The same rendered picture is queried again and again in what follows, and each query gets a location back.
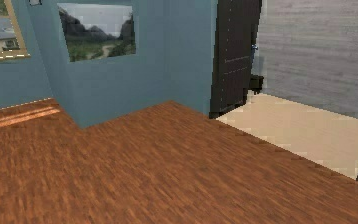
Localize dark brown room door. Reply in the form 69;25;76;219
208;0;263;120

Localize small black side table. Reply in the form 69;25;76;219
248;74;265;95

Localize mountain landscape picture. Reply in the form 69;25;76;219
57;2;137;63

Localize gold framed house picture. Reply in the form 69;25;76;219
0;0;31;62

